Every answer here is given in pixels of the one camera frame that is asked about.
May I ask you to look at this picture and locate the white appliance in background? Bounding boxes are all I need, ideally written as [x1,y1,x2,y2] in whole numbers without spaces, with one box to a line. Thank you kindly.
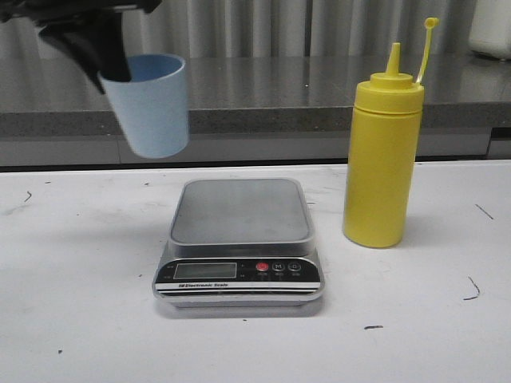
[469,0,510,61]

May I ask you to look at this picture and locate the yellow squeeze bottle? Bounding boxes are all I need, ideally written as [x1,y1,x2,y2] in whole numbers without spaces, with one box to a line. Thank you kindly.
[343,18,439,248]

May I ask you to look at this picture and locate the black gripper top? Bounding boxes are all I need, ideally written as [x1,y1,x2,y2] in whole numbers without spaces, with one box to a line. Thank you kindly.
[1,0,162,94]

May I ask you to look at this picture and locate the silver electronic kitchen scale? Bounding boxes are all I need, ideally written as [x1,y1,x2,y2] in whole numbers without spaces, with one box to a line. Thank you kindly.
[153,178,325,309]

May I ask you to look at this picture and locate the light blue plastic cup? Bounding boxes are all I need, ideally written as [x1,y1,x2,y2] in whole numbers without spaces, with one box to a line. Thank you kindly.
[99,54,189,159]

